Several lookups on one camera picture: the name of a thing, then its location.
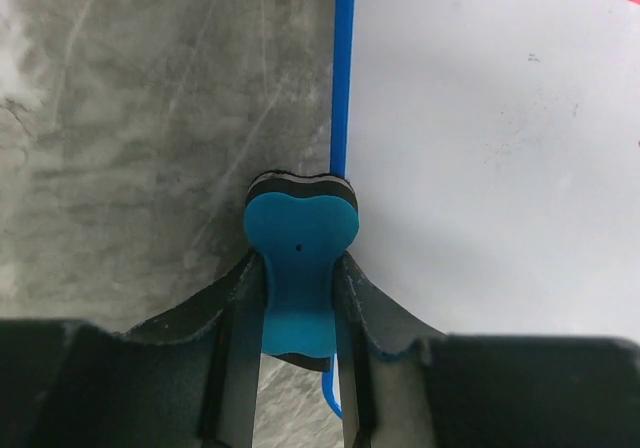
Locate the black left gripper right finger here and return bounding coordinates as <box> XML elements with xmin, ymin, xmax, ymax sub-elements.
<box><xmin>333</xmin><ymin>254</ymin><xmax>444</xmax><ymax>447</ymax></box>

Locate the blue framed whiteboard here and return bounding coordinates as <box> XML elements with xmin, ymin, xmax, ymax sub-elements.
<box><xmin>320</xmin><ymin>0</ymin><xmax>640</xmax><ymax>418</ymax></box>

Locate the blue foam whiteboard eraser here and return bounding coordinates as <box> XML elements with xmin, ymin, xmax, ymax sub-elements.
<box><xmin>243</xmin><ymin>170</ymin><xmax>359</xmax><ymax>372</ymax></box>

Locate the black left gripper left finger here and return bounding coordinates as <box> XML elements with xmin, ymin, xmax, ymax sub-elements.
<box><xmin>126</xmin><ymin>250</ymin><xmax>265</xmax><ymax>447</ymax></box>

